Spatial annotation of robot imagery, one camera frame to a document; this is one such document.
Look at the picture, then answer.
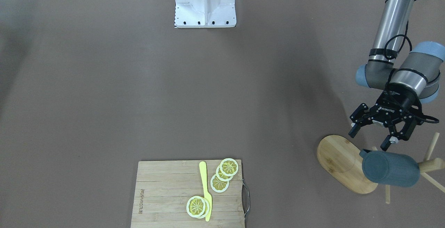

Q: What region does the wooden cutting board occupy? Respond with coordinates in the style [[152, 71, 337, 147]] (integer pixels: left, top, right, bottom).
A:
[[131, 158, 250, 228]]

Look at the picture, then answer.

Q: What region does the lemon slice lower stack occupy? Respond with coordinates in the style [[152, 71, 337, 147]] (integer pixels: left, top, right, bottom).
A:
[[210, 174, 229, 193]]

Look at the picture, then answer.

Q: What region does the wooden cup storage rack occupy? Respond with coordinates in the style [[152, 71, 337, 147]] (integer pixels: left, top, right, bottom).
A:
[[317, 133, 444, 204]]

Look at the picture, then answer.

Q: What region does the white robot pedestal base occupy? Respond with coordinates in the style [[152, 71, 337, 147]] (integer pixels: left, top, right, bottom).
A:
[[174, 0, 237, 29]]

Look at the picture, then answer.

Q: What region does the yellow plastic knife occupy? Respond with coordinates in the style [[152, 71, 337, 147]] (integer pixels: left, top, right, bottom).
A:
[[199, 161, 213, 222]]

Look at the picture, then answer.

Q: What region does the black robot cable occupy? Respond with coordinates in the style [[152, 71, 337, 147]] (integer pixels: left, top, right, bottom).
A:
[[382, 19, 439, 124]]

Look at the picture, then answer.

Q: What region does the dark blue yellow-lined cup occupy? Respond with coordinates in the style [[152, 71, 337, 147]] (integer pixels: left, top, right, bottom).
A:
[[359, 149, 421, 187]]

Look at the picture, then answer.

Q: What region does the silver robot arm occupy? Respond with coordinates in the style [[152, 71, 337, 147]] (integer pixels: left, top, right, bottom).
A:
[[349, 0, 444, 142]]

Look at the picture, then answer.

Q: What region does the lemon slice top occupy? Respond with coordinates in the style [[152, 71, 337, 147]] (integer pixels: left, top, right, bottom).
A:
[[219, 158, 239, 177]]

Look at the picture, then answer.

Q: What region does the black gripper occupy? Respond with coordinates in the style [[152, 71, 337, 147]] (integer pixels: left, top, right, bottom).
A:
[[348, 90, 423, 151]]

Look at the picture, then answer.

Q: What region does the lemon slice middle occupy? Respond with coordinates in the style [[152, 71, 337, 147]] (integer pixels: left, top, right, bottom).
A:
[[216, 166, 234, 182]]

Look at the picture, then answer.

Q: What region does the lemon slice under front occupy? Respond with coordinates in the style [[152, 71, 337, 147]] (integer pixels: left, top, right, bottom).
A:
[[197, 198, 211, 219]]

